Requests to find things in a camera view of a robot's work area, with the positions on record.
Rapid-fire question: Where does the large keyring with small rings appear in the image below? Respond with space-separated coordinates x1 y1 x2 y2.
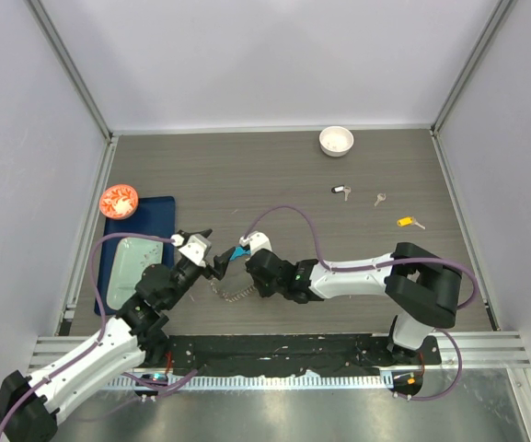
209 246 257 302

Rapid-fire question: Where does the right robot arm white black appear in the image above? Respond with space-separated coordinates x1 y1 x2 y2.
245 243 462 364

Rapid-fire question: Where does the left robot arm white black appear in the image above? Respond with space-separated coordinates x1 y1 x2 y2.
0 230 235 441

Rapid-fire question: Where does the dark blue tray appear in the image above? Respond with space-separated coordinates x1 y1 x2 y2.
97 196 176 315

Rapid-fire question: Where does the pale green rectangular plate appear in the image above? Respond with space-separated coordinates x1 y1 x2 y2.
106 238 163 310

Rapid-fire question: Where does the orange patterned bowl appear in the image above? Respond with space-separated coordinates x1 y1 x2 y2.
98 184 139 220

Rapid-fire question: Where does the key with black tag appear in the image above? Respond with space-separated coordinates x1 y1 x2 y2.
331 185 352 202

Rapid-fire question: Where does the bare silver key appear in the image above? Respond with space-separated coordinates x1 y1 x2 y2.
375 193 386 206

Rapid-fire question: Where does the key with yellow tag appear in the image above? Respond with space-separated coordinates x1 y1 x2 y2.
397 216 426 230

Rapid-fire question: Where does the white bowl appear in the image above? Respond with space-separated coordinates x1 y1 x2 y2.
318 126 354 157

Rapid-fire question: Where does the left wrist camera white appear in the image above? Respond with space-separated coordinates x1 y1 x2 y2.
170 234 212 268

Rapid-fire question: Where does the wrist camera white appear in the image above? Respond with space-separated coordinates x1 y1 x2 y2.
239 231 272 255
170 234 212 268

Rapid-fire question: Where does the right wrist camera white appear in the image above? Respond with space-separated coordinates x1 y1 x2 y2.
239 231 272 255

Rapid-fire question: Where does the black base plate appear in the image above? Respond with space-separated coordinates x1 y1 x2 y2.
112 332 444 377

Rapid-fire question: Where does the slotted cable duct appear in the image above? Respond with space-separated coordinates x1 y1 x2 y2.
103 371 395 391

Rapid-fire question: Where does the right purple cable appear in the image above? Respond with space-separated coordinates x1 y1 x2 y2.
241 204 480 401

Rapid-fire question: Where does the purple cable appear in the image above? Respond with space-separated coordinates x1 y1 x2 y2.
0 233 202 442
241 204 480 401

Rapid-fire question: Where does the left aluminium corner post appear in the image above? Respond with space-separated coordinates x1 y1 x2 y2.
25 0 113 143

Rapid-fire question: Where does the aluminium corner post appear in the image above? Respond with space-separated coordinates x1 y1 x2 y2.
25 0 113 143
431 0 516 135

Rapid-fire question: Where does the aluminium frame rail front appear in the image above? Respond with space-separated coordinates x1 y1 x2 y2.
437 331 531 369

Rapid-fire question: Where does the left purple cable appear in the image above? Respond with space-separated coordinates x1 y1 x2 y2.
0 233 202 442

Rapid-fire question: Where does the right aluminium corner post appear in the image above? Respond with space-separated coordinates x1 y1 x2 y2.
431 0 516 135

